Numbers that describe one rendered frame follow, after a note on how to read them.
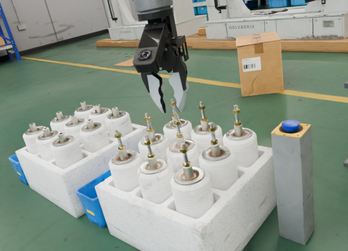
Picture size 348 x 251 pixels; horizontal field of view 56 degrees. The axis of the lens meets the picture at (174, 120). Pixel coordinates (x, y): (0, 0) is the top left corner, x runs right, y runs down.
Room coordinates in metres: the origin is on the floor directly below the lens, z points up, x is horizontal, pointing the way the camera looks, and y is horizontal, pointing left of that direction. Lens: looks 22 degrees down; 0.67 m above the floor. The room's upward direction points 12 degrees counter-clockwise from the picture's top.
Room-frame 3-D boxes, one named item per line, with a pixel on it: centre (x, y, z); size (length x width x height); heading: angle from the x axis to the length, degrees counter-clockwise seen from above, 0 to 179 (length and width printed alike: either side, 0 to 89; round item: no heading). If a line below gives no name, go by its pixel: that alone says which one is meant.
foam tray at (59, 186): (1.23, 0.38, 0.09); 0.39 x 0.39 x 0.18; 42
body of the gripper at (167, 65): (0.69, -0.01, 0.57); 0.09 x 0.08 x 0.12; 156
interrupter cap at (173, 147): (0.84, -0.01, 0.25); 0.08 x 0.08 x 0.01
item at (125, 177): (0.84, 0.16, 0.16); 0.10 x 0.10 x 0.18
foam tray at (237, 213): (0.84, -0.01, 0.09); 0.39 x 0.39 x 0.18; 45
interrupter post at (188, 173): (0.68, -0.01, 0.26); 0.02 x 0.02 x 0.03
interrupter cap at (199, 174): (0.68, -0.01, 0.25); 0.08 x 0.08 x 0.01
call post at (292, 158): (0.69, -0.27, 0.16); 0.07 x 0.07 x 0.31; 45
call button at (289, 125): (0.69, -0.27, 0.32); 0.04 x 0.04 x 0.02
